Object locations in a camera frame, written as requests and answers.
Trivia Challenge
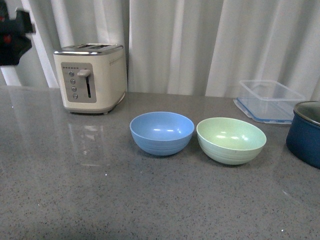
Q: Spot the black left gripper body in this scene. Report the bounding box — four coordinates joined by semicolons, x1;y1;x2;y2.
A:
0;4;36;66

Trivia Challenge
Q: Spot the blue plastic bowl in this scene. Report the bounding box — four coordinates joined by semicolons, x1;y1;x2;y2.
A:
129;111;195;156

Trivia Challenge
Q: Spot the green plastic bowl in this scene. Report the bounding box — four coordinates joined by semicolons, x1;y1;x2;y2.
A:
196;117;267;165

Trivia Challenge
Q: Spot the cream two-slot toaster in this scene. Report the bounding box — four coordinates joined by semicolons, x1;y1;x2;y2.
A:
53;43;127;114

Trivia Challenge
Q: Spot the white curtain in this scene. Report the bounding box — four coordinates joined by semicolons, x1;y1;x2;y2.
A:
0;0;320;101

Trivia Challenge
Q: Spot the clear plastic food container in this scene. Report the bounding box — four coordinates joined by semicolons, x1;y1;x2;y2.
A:
233;80;306;125

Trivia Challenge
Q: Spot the dark blue saucepan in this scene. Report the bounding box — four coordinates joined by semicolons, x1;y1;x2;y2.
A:
286;101;320;169

